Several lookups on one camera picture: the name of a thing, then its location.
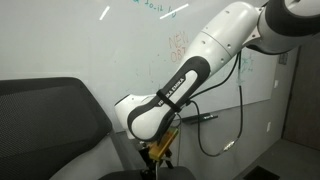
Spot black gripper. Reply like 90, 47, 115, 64
139, 148, 173, 180

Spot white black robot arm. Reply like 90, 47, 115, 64
115, 0, 320, 180

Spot black floor mat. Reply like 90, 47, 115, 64
244, 166, 280, 180

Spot black mesh office chair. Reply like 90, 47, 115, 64
0, 78, 196, 180

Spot dark wooden door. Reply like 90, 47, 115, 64
283, 40, 320, 150

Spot white wall whiteboard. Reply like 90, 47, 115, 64
0, 0, 266, 117

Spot white wall outlet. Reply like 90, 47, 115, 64
266, 122, 271, 132

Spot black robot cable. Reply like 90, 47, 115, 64
173, 49, 244, 158

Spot grey wall switch panel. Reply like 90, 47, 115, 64
279, 53, 288, 65

